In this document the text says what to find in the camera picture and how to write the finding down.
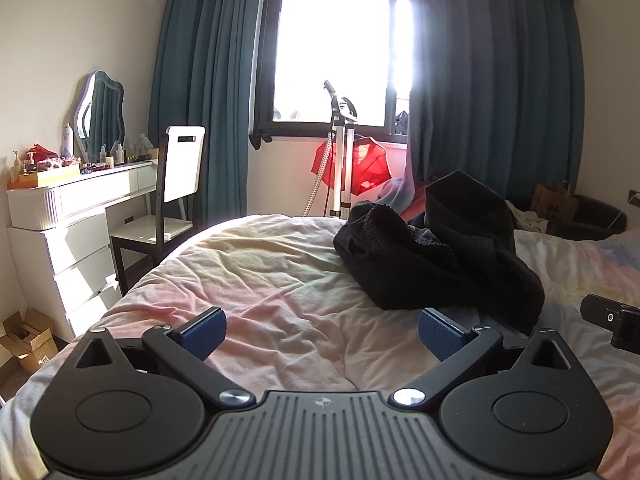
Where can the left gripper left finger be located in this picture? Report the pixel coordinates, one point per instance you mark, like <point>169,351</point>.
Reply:
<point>182,352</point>

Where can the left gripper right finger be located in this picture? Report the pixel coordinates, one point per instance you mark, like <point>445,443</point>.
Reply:
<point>463,353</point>

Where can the black clothes garment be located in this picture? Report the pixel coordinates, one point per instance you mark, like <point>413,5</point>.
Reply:
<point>459,254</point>

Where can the pink clothes pile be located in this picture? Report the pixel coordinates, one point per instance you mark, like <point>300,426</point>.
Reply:
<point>405,197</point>

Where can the pastel bed duvet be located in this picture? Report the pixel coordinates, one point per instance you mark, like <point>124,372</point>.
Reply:
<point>297,320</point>

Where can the brown paper bag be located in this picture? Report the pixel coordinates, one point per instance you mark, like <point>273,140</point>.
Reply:
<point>554,203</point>

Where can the white cloth on armchair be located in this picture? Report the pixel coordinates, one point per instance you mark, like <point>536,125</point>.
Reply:
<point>528,220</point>

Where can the cardboard box on floor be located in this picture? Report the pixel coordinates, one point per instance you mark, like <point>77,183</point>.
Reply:
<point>29,338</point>

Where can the white dresser with drawers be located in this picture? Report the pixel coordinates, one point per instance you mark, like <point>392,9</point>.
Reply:
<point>60,243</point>

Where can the red hanging garment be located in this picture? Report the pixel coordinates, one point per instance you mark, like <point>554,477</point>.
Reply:
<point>370,167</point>

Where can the orange tray with items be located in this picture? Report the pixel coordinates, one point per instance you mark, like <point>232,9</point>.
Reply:
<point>39,166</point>

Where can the white spray bottle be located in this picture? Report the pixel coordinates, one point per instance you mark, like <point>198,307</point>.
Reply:
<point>67,143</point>

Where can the right teal curtain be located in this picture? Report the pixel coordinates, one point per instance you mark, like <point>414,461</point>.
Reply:
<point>498,92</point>

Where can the teal curtain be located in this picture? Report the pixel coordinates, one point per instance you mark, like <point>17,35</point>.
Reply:
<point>202,77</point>
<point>498,92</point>

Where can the left teal curtain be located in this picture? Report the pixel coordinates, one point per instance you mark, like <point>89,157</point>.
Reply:
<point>202,77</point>

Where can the black framed window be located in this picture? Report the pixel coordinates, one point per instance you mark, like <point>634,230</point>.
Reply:
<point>311,50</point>

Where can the white chair black frame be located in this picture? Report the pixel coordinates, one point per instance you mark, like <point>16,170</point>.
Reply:
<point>178,176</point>

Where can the wavy frame mirror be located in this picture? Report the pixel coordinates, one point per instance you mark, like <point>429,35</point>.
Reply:
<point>99,119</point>

